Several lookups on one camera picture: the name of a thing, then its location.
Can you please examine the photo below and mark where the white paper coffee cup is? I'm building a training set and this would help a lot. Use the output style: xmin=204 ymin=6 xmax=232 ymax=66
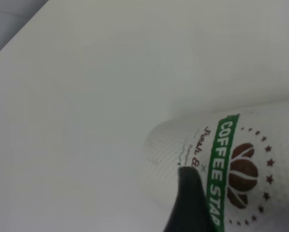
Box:
xmin=144 ymin=96 xmax=289 ymax=232

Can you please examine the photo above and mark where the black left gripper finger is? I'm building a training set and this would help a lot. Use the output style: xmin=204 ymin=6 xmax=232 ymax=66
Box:
xmin=163 ymin=166 xmax=222 ymax=232

